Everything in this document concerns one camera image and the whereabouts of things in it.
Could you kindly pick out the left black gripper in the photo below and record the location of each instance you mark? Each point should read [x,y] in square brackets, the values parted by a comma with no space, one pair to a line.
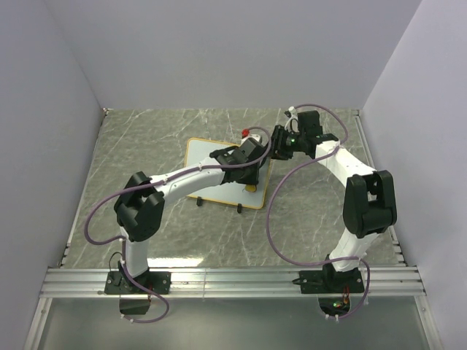
[254,179]

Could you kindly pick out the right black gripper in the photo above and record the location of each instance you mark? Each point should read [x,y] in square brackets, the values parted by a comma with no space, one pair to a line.
[278,152]

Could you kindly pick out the yellow bone-shaped eraser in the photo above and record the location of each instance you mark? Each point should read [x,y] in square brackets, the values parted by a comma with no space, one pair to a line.
[251,188]

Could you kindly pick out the yellow framed whiteboard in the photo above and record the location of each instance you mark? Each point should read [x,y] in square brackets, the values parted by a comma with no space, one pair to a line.
[213,162]

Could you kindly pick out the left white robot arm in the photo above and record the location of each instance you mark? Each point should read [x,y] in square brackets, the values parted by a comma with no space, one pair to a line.
[140,208]

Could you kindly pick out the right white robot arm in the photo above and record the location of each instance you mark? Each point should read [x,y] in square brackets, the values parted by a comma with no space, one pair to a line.
[369,199]

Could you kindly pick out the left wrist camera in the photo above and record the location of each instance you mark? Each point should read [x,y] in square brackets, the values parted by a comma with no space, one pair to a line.
[251,145]

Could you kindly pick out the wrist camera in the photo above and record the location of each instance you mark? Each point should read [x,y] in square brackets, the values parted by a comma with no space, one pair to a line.
[307,123]
[251,145]

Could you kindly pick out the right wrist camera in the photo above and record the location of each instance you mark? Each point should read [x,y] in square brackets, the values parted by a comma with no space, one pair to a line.
[307,123]

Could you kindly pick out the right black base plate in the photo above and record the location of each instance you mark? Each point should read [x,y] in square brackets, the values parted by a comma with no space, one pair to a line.
[322,282]

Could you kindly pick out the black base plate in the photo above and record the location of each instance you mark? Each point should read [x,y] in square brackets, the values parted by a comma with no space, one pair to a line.
[322,282]
[118,283]

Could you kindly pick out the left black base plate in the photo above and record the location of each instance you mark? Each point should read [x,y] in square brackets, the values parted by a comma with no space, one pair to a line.
[118,283]

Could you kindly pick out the aluminium mounting rail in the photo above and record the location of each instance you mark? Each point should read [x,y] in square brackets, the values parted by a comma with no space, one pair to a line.
[396,281]

